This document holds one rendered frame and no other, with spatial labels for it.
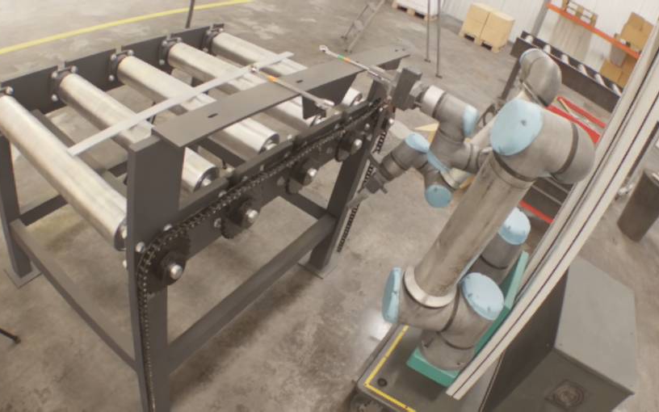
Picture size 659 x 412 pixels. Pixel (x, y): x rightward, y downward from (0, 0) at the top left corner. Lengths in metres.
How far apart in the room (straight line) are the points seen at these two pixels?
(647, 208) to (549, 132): 3.78
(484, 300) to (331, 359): 0.95
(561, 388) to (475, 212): 0.72
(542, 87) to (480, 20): 7.78
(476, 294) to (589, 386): 0.50
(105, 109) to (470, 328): 1.29
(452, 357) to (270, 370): 0.83
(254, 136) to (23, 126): 0.77
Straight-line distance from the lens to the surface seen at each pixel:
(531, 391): 1.52
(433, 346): 1.43
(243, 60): 2.22
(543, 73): 1.54
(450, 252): 1.10
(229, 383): 1.91
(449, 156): 1.42
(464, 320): 1.32
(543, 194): 3.41
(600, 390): 1.50
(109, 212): 1.14
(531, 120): 0.88
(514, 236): 1.70
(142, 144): 0.91
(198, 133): 0.94
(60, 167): 1.30
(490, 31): 9.23
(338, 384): 2.02
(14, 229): 2.00
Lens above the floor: 1.64
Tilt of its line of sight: 34 degrees down
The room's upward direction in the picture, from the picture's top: 20 degrees clockwise
